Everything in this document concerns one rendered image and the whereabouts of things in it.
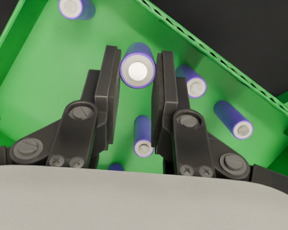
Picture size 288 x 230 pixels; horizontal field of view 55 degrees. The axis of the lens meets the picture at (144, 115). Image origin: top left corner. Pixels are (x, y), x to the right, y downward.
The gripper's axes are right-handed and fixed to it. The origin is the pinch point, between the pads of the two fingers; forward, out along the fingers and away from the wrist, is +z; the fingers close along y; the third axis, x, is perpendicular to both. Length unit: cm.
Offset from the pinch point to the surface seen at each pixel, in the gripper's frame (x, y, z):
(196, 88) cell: -4.9, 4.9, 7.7
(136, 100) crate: -10.6, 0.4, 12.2
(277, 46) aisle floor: -23, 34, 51
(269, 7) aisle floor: -15, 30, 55
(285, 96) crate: -33, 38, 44
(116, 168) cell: -16.8, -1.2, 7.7
